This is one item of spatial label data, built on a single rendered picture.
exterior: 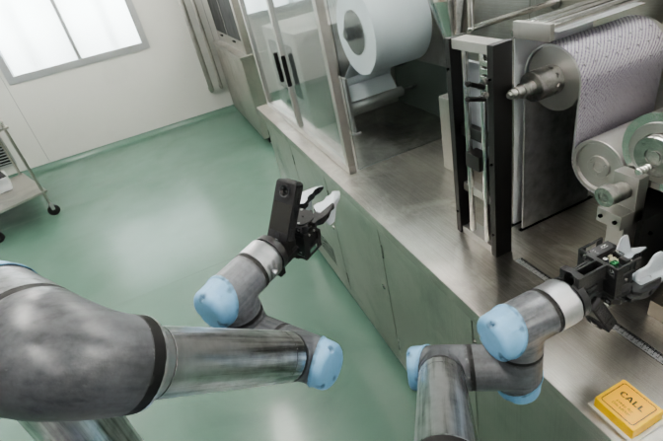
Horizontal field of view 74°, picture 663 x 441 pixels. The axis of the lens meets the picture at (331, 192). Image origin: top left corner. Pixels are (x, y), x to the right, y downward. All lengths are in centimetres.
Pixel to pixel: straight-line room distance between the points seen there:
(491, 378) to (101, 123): 574
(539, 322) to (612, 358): 31
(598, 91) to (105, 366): 97
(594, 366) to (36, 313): 90
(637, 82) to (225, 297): 94
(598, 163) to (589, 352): 38
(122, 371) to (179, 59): 565
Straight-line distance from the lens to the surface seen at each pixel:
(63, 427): 63
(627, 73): 112
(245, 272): 74
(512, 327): 73
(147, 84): 604
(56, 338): 46
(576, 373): 100
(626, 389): 97
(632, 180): 97
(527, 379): 81
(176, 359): 51
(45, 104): 617
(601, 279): 83
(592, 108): 107
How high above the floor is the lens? 168
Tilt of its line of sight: 29 degrees down
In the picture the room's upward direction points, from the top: 13 degrees counter-clockwise
